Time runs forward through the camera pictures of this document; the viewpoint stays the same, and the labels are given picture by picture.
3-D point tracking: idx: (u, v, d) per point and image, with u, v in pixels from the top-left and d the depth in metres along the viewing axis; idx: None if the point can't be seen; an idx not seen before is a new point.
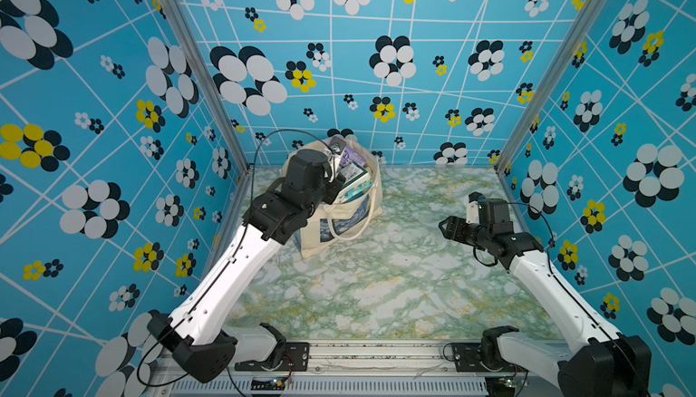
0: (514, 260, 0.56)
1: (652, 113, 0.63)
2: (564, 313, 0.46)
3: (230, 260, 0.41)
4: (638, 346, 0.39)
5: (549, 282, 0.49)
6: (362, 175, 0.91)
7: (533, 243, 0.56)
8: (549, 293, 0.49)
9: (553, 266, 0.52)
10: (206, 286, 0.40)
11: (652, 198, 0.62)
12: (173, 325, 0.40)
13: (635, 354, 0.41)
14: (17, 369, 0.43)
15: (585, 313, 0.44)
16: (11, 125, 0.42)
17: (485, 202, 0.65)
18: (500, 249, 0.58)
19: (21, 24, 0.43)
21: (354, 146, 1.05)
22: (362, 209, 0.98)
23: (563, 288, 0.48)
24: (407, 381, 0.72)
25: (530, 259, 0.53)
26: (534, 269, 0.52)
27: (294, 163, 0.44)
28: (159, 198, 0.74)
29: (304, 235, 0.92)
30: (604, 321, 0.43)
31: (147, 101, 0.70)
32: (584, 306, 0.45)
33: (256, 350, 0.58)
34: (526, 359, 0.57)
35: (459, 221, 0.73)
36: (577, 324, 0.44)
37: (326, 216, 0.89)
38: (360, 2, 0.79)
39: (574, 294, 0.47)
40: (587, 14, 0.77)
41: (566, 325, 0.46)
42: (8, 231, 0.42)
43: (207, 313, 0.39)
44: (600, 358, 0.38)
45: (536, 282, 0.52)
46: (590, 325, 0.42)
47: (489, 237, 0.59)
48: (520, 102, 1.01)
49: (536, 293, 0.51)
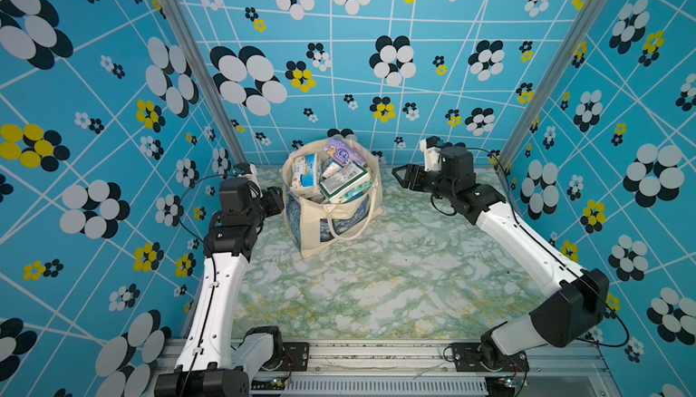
0: (480, 215, 0.55)
1: (652, 112, 0.63)
2: (533, 260, 0.48)
3: (213, 285, 0.45)
4: (600, 278, 0.43)
5: (516, 231, 0.50)
6: (362, 175, 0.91)
7: (497, 195, 0.56)
8: (517, 242, 0.50)
9: (517, 216, 0.52)
10: (200, 321, 0.42)
11: (652, 198, 0.62)
12: (186, 368, 0.38)
13: (597, 285, 0.45)
14: (17, 369, 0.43)
15: (553, 257, 0.46)
16: (11, 125, 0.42)
17: (449, 156, 0.59)
18: (466, 207, 0.57)
19: (21, 24, 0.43)
21: (354, 145, 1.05)
22: (362, 209, 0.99)
23: (528, 236, 0.49)
24: (406, 381, 0.72)
25: (496, 213, 0.53)
26: (500, 221, 0.52)
27: (227, 191, 0.51)
28: (159, 198, 0.74)
29: (304, 235, 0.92)
30: (569, 261, 0.45)
31: (147, 101, 0.70)
32: (550, 251, 0.47)
33: (257, 357, 0.56)
34: (517, 337, 0.59)
35: (417, 169, 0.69)
36: (546, 270, 0.46)
37: (327, 216, 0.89)
38: (360, 2, 0.79)
39: (540, 240, 0.48)
40: (587, 14, 0.77)
41: (536, 272, 0.48)
42: (8, 231, 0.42)
43: (217, 336, 0.40)
44: (573, 298, 0.41)
45: (505, 234, 0.52)
46: (558, 268, 0.45)
47: (454, 194, 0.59)
48: (520, 103, 1.01)
49: (505, 244, 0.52)
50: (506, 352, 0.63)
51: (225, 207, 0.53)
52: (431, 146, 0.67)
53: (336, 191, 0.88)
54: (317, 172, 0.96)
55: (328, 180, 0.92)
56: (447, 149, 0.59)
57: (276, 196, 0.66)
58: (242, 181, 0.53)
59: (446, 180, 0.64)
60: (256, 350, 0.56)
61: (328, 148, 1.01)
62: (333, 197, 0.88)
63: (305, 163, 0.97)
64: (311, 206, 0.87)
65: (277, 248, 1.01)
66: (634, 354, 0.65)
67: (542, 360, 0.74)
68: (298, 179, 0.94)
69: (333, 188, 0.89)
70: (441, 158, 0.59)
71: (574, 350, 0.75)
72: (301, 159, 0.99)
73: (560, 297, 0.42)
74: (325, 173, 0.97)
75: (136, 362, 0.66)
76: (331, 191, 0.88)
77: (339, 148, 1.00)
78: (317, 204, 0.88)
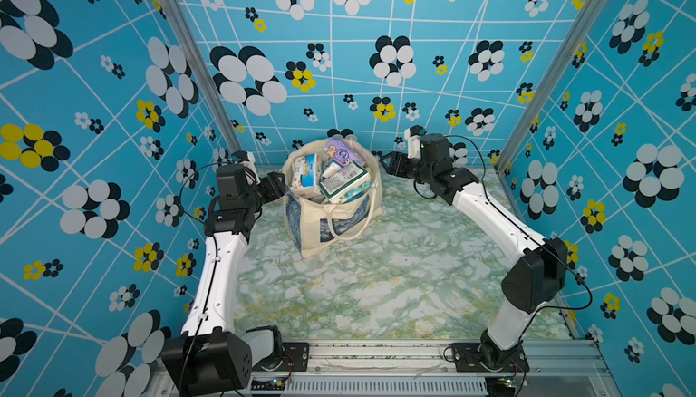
0: (456, 195, 0.60)
1: (652, 112, 0.63)
2: (501, 231, 0.52)
3: (215, 260, 0.47)
4: (559, 245, 0.47)
5: (486, 208, 0.55)
6: (363, 175, 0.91)
7: (470, 178, 0.60)
8: (488, 217, 0.54)
9: (488, 194, 0.57)
10: (205, 292, 0.43)
11: (652, 198, 0.62)
12: (191, 334, 0.39)
13: (557, 251, 0.49)
14: (17, 369, 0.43)
15: (518, 228, 0.50)
16: (11, 125, 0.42)
17: (427, 142, 0.64)
18: (443, 188, 0.61)
19: (21, 24, 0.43)
21: (353, 145, 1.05)
22: (362, 209, 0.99)
23: (497, 211, 0.53)
24: (406, 381, 0.72)
25: (469, 192, 0.57)
26: (474, 199, 0.56)
27: (224, 177, 0.54)
28: (159, 198, 0.74)
29: (305, 235, 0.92)
30: (532, 230, 0.50)
31: (147, 101, 0.70)
32: (517, 224, 0.51)
33: (257, 350, 0.56)
34: (507, 324, 0.60)
35: (400, 156, 0.74)
36: (513, 240, 0.50)
37: (327, 216, 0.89)
38: (360, 2, 0.79)
39: (508, 216, 0.53)
40: (587, 14, 0.77)
41: (505, 243, 0.52)
42: (8, 231, 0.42)
43: (220, 305, 0.42)
44: (535, 264, 0.45)
45: (478, 211, 0.57)
46: (523, 237, 0.49)
47: (432, 177, 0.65)
48: (520, 102, 1.01)
49: (478, 219, 0.57)
50: (504, 348, 0.64)
51: (224, 191, 0.55)
52: (413, 135, 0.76)
53: (336, 191, 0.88)
54: (317, 172, 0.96)
55: (328, 180, 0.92)
56: (425, 137, 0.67)
57: (274, 183, 0.68)
58: (238, 168, 0.56)
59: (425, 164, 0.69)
60: (257, 342, 0.56)
61: (328, 148, 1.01)
62: (333, 197, 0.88)
63: (305, 162, 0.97)
64: (311, 206, 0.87)
65: (277, 248, 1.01)
66: (634, 354, 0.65)
67: (542, 360, 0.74)
68: (298, 179, 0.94)
69: (333, 188, 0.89)
70: (420, 144, 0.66)
71: (575, 350, 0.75)
72: (301, 159, 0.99)
73: (523, 264, 0.47)
74: (326, 173, 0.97)
75: (136, 362, 0.66)
76: (331, 191, 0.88)
77: (339, 148, 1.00)
78: (317, 204, 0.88)
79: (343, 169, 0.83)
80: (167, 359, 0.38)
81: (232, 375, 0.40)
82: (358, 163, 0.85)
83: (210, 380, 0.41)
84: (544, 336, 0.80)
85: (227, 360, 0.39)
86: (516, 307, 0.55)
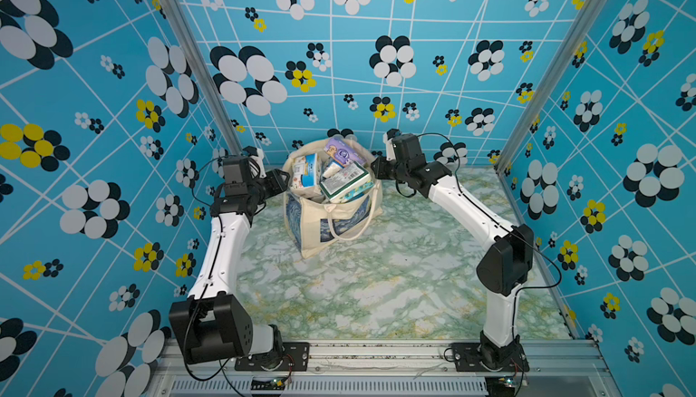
0: (431, 188, 0.62)
1: (652, 112, 0.63)
2: (474, 221, 0.56)
3: (219, 235, 0.50)
4: (526, 230, 0.51)
5: (459, 198, 0.58)
6: (364, 175, 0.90)
7: (444, 170, 0.63)
8: (461, 208, 0.57)
9: (460, 186, 0.60)
10: (209, 263, 0.46)
11: (652, 198, 0.62)
12: (198, 295, 0.42)
13: (524, 236, 0.53)
14: (17, 368, 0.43)
15: (488, 217, 0.54)
16: (11, 125, 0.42)
17: (399, 142, 0.67)
18: (419, 182, 0.63)
19: (21, 24, 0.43)
21: (354, 146, 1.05)
22: (362, 210, 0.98)
23: (469, 201, 0.57)
24: (406, 381, 0.72)
25: (443, 185, 0.60)
26: (448, 192, 0.59)
27: (229, 163, 0.58)
28: (159, 198, 0.74)
29: (305, 234, 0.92)
30: (501, 217, 0.54)
31: (147, 101, 0.70)
32: (487, 212, 0.55)
33: (257, 343, 0.56)
34: (497, 316, 0.62)
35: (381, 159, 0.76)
36: (484, 229, 0.54)
37: (328, 216, 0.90)
38: (360, 2, 0.79)
39: (478, 205, 0.56)
40: (587, 14, 0.76)
41: (478, 232, 0.56)
42: (8, 231, 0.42)
43: (224, 273, 0.45)
44: (505, 250, 0.49)
45: (450, 202, 0.60)
46: (493, 226, 0.53)
47: (409, 172, 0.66)
48: (520, 102, 1.01)
49: (452, 211, 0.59)
50: (501, 344, 0.64)
51: (228, 178, 0.60)
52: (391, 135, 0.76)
53: (337, 191, 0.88)
54: (317, 172, 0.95)
55: (328, 180, 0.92)
56: (397, 137, 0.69)
57: (278, 178, 0.71)
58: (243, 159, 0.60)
59: (401, 163, 0.72)
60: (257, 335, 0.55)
61: (328, 148, 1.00)
62: (333, 197, 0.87)
63: (305, 162, 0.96)
64: (311, 205, 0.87)
65: (277, 248, 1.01)
66: (634, 354, 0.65)
67: (542, 361, 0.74)
68: (298, 179, 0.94)
69: (334, 188, 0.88)
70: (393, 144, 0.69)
71: (575, 350, 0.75)
72: (301, 159, 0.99)
73: (494, 251, 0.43)
74: (326, 173, 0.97)
75: (136, 362, 0.66)
76: (333, 191, 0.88)
77: (339, 148, 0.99)
78: (317, 204, 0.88)
79: (344, 169, 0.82)
80: (174, 319, 0.40)
81: (234, 339, 0.42)
82: (358, 163, 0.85)
83: (213, 345, 0.43)
84: (543, 335, 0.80)
85: (230, 321, 0.41)
86: (492, 291, 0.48)
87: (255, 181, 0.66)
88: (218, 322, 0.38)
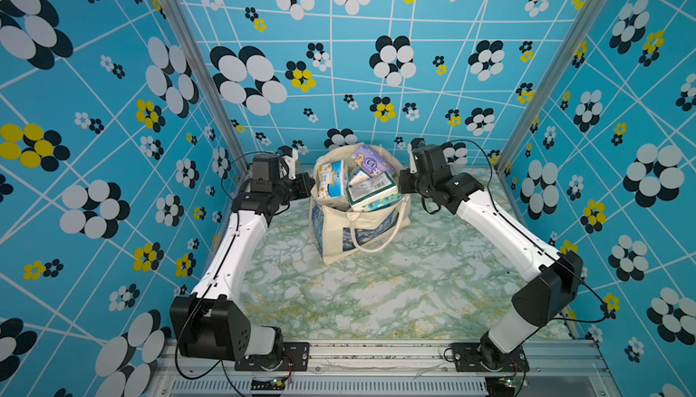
0: (461, 205, 0.56)
1: (652, 112, 0.63)
2: (514, 246, 0.49)
3: (234, 234, 0.50)
4: (574, 260, 0.45)
5: (496, 218, 0.51)
6: (391, 187, 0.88)
7: (474, 184, 0.56)
8: (499, 230, 0.51)
9: (496, 204, 0.53)
10: (218, 261, 0.46)
11: (652, 198, 0.62)
12: (199, 295, 0.42)
13: (573, 266, 0.47)
14: (17, 369, 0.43)
15: (531, 243, 0.47)
16: (11, 125, 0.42)
17: (421, 153, 0.61)
18: (446, 197, 0.57)
19: (21, 24, 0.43)
21: (384, 153, 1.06)
22: (388, 220, 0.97)
23: (508, 223, 0.50)
24: (407, 381, 0.72)
25: (476, 201, 0.53)
26: (481, 210, 0.52)
27: (260, 160, 0.58)
28: (159, 198, 0.74)
29: (327, 243, 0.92)
30: (546, 245, 0.47)
31: (147, 101, 0.70)
32: (528, 237, 0.48)
33: (256, 344, 0.57)
34: (511, 332, 0.60)
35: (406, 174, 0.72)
36: (527, 256, 0.47)
37: (351, 225, 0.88)
38: (360, 2, 0.79)
39: (518, 227, 0.49)
40: (587, 14, 0.77)
41: (518, 259, 0.49)
42: (8, 231, 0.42)
43: (229, 275, 0.44)
44: (552, 283, 0.42)
45: (483, 221, 0.53)
46: (537, 253, 0.46)
47: (432, 186, 0.63)
48: (520, 103, 1.01)
49: (488, 232, 0.54)
50: (506, 351, 0.63)
51: (256, 175, 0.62)
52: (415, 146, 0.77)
53: (360, 200, 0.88)
54: (343, 180, 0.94)
55: (355, 187, 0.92)
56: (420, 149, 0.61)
57: (306, 181, 0.70)
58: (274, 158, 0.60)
59: (424, 177, 0.66)
60: (257, 337, 0.57)
61: (356, 155, 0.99)
62: (356, 204, 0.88)
63: (333, 171, 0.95)
64: (334, 214, 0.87)
65: (277, 248, 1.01)
66: (634, 354, 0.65)
67: (542, 360, 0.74)
68: (326, 188, 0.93)
69: (358, 196, 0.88)
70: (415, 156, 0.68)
71: (575, 350, 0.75)
72: (327, 167, 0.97)
73: (540, 282, 0.44)
74: (352, 181, 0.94)
75: (137, 362, 0.67)
76: (355, 198, 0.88)
77: (367, 156, 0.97)
78: (342, 213, 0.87)
79: (372, 179, 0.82)
80: (174, 314, 0.40)
81: (227, 343, 0.42)
82: (387, 173, 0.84)
83: (207, 345, 0.43)
84: (543, 335, 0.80)
85: (225, 327, 0.41)
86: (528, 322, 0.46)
87: (281, 181, 0.65)
88: (214, 325, 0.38)
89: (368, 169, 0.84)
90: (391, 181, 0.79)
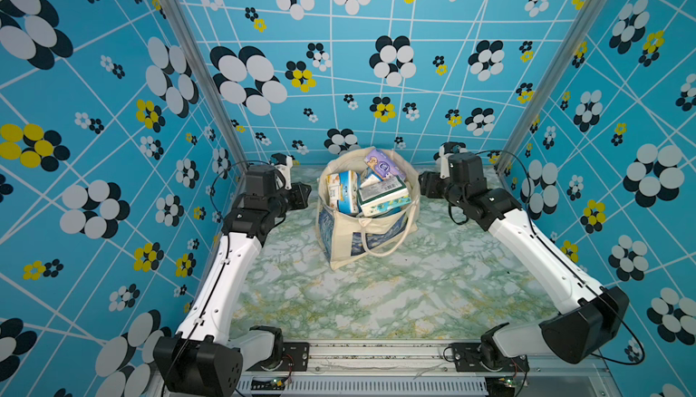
0: (496, 222, 0.52)
1: (652, 112, 0.63)
2: (550, 274, 0.46)
3: (224, 262, 0.46)
4: (619, 296, 0.41)
5: (532, 242, 0.48)
6: (401, 188, 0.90)
7: (510, 201, 0.53)
8: (536, 255, 0.47)
9: (534, 226, 0.49)
10: (206, 295, 0.43)
11: (652, 198, 0.62)
12: (185, 335, 0.39)
13: (616, 304, 0.43)
14: (17, 368, 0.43)
15: (571, 273, 0.44)
16: (11, 125, 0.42)
17: (458, 161, 0.58)
18: (479, 212, 0.54)
19: (21, 24, 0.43)
21: (395, 158, 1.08)
22: (397, 225, 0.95)
23: (546, 248, 0.47)
24: (406, 381, 0.72)
25: (511, 221, 0.50)
26: (517, 231, 0.49)
27: (254, 176, 0.53)
28: (159, 198, 0.74)
29: (336, 247, 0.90)
30: (587, 278, 0.43)
31: (147, 101, 0.70)
32: (568, 266, 0.44)
33: (256, 352, 0.56)
34: (524, 343, 0.58)
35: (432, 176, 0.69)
36: (565, 286, 0.44)
37: (361, 229, 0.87)
38: (360, 2, 0.79)
39: (556, 254, 0.46)
40: (587, 14, 0.77)
41: (555, 287, 0.45)
42: (8, 231, 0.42)
43: (217, 312, 0.41)
44: (591, 318, 0.39)
45: (518, 243, 0.50)
46: (577, 285, 0.42)
47: (465, 198, 0.60)
48: (520, 103, 1.01)
49: (520, 255, 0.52)
50: (507, 353, 0.63)
51: (250, 190, 0.55)
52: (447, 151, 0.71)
53: (370, 200, 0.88)
54: (352, 196, 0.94)
55: (366, 189, 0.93)
56: (455, 156, 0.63)
57: (302, 192, 0.66)
58: (269, 169, 0.55)
59: (455, 185, 0.63)
60: (256, 345, 0.57)
61: (370, 158, 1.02)
62: (366, 205, 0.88)
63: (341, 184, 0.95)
64: (345, 219, 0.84)
65: (277, 248, 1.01)
66: (634, 354, 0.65)
67: (542, 361, 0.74)
68: (335, 203, 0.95)
69: (367, 197, 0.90)
70: (449, 163, 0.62)
71: None
72: (335, 179, 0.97)
73: (578, 315, 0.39)
74: (363, 185, 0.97)
75: (136, 362, 0.66)
76: (364, 198, 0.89)
77: (381, 160, 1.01)
78: (352, 217, 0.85)
79: (382, 182, 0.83)
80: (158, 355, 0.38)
81: (215, 384, 0.39)
82: (399, 176, 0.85)
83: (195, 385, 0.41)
84: None
85: (212, 370, 0.38)
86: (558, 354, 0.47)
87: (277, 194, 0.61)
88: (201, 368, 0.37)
89: (381, 172, 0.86)
90: (401, 184, 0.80)
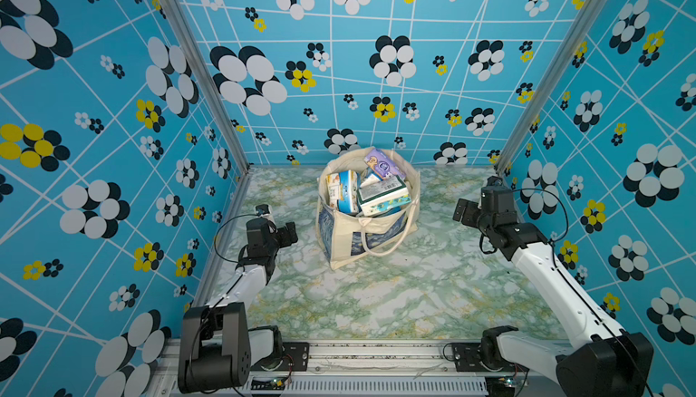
0: (517, 252, 0.55)
1: (652, 112, 0.63)
2: (566, 307, 0.45)
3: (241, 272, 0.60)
4: (642, 343, 0.39)
5: (553, 276, 0.48)
6: (401, 188, 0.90)
7: (537, 235, 0.55)
8: (554, 287, 0.48)
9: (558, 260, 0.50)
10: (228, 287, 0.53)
11: (652, 198, 0.62)
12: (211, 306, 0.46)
13: (638, 350, 0.41)
14: (17, 369, 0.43)
15: (589, 309, 0.43)
16: (11, 125, 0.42)
17: (488, 190, 0.62)
18: (503, 240, 0.56)
19: (21, 24, 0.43)
21: (394, 157, 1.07)
22: (397, 225, 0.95)
23: (565, 283, 0.47)
24: (407, 381, 0.72)
25: (534, 252, 0.52)
26: (537, 263, 0.51)
27: (253, 228, 0.67)
28: (159, 198, 0.74)
29: (336, 246, 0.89)
30: (608, 317, 0.42)
31: (147, 101, 0.70)
32: (587, 302, 0.44)
33: (257, 350, 0.56)
34: (526, 357, 0.58)
35: (470, 206, 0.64)
36: (580, 321, 0.43)
37: (361, 229, 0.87)
38: (360, 2, 0.79)
39: (577, 289, 0.46)
40: (587, 14, 0.77)
41: (570, 322, 0.45)
42: (8, 231, 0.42)
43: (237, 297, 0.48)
44: (603, 355, 0.38)
45: (538, 275, 0.51)
46: (594, 322, 0.42)
47: (491, 227, 0.63)
48: (520, 102, 1.01)
49: (543, 290, 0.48)
50: (505, 356, 0.64)
51: (251, 240, 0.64)
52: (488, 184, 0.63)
53: (370, 199, 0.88)
54: (352, 195, 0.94)
55: (366, 188, 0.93)
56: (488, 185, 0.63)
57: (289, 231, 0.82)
58: (264, 220, 0.70)
59: (486, 214, 0.67)
60: (257, 340, 0.57)
61: (370, 158, 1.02)
62: (365, 205, 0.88)
63: (341, 184, 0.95)
64: (344, 218, 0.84)
65: None
66: None
67: None
68: (335, 203, 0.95)
69: (367, 196, 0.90)
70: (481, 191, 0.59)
71: None
72: (335, 179, 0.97)
73: (589, 352, 0.40)
74: (362, 184, 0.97)
75: (136, 362, 0.66)
76: (364, 198, 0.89)
77: (380, 160, 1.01)
78: (352, 217, 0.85)
79: (382, 182, 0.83)
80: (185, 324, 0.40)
81: (232, 353, 0.42)
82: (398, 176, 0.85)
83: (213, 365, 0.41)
84: (544, 334, 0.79)
85: (235, 330, 0.43)
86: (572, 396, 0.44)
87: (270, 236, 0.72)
88: (225, 331, 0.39)
89: (382, 172, 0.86)
90: (401, 183, 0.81)
